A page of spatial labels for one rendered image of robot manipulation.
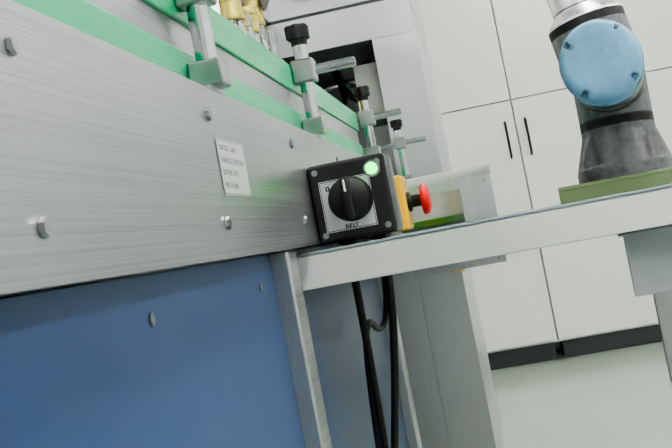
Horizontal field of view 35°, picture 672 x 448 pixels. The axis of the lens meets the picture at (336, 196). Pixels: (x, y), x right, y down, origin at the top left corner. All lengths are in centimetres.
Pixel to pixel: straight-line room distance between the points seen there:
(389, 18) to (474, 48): 277
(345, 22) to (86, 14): 214
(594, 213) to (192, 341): 44
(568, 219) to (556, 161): 443
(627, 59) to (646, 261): 61
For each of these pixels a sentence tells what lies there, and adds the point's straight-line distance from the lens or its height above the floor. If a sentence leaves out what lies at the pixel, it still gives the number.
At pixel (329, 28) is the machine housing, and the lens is 273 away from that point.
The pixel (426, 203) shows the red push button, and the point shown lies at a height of 78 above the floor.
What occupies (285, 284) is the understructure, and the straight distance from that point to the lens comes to 94.
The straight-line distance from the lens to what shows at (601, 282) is 544.
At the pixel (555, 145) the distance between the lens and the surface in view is 543.
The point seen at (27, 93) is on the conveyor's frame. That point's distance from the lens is 47.
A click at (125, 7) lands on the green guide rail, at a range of 69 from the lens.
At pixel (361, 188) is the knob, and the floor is 80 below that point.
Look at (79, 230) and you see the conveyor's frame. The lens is 49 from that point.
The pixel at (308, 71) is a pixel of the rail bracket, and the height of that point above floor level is 95.
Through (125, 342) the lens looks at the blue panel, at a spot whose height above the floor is 72.
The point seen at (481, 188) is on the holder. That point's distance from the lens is 185.
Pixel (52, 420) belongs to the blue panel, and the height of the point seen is 70.
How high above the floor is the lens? 75
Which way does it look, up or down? 3 degrees up
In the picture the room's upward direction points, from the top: 11 degrees counter-clockwise
